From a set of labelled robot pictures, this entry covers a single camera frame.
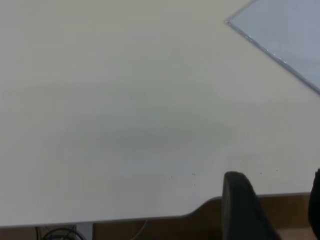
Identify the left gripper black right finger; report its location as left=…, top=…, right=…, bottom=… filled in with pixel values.
left=308, top=168, right=320, bottom=240

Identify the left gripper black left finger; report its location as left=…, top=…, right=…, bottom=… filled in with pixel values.
left=221, top=171, right=282, bottom=240

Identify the clear bag with green zipper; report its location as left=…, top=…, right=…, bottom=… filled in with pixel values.
left=223, top=0, right=320, bottom=96

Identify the grey table leg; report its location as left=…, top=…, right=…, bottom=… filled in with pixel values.
left=74, top=221, right=95, bottom=240

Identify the white cable under table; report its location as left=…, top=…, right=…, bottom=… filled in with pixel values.
left=133, top=219, right=149, bottom=240

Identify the black cable bundle under table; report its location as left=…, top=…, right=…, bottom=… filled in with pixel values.
left=34, top=224, right=85, bottom=240

